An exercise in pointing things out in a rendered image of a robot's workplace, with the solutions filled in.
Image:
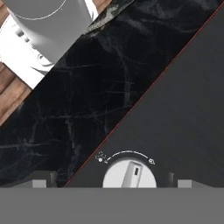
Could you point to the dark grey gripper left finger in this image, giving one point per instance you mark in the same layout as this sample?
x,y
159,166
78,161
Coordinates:
x,y
51,180

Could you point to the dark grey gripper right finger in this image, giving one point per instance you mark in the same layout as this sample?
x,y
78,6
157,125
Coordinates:
x,y
171,181

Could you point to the white stove knob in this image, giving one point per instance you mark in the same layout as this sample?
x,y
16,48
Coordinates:
x,y
116,176

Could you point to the dark grey hob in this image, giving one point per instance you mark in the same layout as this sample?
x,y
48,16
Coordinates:
x,y
175,116

